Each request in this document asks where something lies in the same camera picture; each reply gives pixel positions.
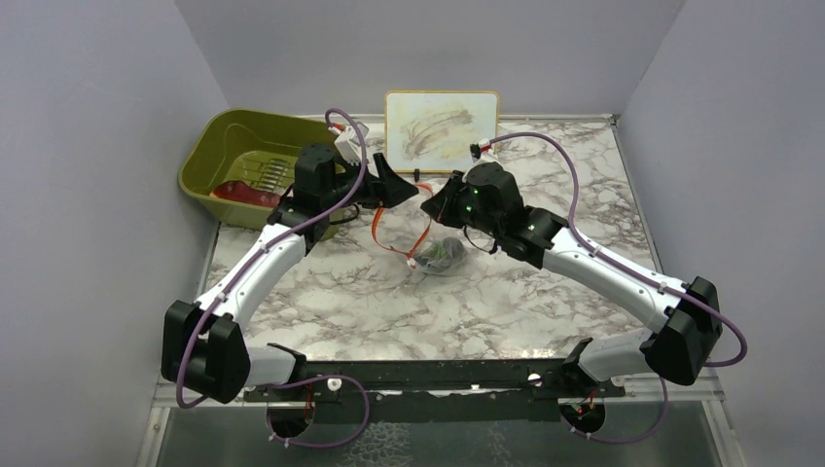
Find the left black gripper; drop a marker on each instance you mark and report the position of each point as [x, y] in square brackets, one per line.
[394, 190]

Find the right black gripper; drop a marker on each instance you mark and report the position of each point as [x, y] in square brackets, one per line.
[441, 206]

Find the clear zip bag orange zipper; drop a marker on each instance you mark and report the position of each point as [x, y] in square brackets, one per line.
[407, 246]

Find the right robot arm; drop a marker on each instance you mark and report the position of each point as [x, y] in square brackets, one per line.
[680, 320]

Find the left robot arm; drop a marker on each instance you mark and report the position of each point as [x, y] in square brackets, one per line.
[204, 352]

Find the framed painting on stand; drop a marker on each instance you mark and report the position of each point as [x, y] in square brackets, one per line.
[431, 131]

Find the olive green plastic bin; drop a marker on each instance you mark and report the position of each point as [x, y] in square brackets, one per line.
[256, 148]

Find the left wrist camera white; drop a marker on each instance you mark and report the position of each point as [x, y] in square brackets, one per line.
[350, 141]

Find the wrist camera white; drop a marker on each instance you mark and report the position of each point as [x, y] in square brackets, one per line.
[482, 152]
[350, 141]

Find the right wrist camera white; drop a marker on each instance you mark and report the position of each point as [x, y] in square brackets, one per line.
[482, 152]

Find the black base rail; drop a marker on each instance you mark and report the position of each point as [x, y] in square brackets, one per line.
[430, 391]

